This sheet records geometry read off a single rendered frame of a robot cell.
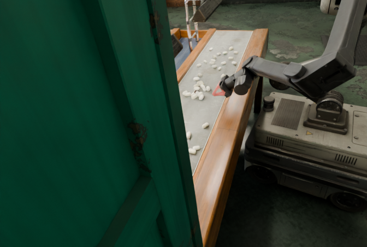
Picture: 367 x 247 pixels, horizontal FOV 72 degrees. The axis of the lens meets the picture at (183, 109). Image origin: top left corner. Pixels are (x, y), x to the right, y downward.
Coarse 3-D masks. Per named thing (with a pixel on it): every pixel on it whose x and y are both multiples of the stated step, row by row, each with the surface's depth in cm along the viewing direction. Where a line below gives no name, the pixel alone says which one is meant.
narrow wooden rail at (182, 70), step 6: (210, 30) 208; (204, 36) 199; (210, 36) 199; (204, 42) 190; (198, 48) 182; (192, 54) 175; (198, 54) 177; (186, 60) 169; (192, 60) 168; (180, 66) 163; (186, 66) 162; (180, 72) 156; (186, 72) 159; (180, 78) 151
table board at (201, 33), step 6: (180, 30) 225; (186, 30) 223; (192, 30) 221; (198, 30) 219; (204, 30) 218; (216, 30) 214; (222, 30) 212; (228, 30) 211; (234, 30) 209; (186, 36) 226
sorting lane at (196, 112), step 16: (224, 32) 208; (240, 32) 203; (208, 48) 186; (224, 48) 183; (240, 48) 179; (192, 64) 168; (208, 64) 165; (224, 64) 162; (192, 80) 151; (208, 80) 149; (208, 96) 136; (224, 96) 134; (192, 112) 126; (208, 112) 125; (192, 128) 116; (208, 128) 115; (192, 144) 108; (192, 160) 101
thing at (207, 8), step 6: (210, 0) 154; (216, 0) 162; (222, 0) 170; (204, 6) 145; (210, 6) 151; (216, 6) 158; (198, 12) 139; (204, 12) 143; (210, 12) 149; (192, 18) 143; (198, 18) 141; (204, 18) 140
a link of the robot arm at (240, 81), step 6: (246, 60) 105; (246, 72) 104; (252, 72) 107; (240, 78) 104; (246, 78) 102; (252, 78) 104; (240, 84) 101; (246, 84) 101; (234, 90) 104; (240, 90) 103; (246, 90) 102
